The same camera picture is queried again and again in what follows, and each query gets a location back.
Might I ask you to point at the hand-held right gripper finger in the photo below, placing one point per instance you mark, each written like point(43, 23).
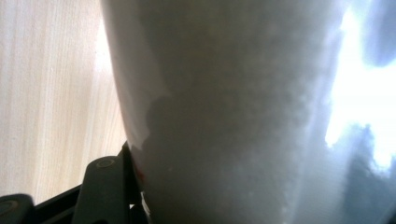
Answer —
point(132, 174)

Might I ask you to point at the red and white sugar pouch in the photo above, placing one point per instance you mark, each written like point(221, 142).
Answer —
point(224, 109)

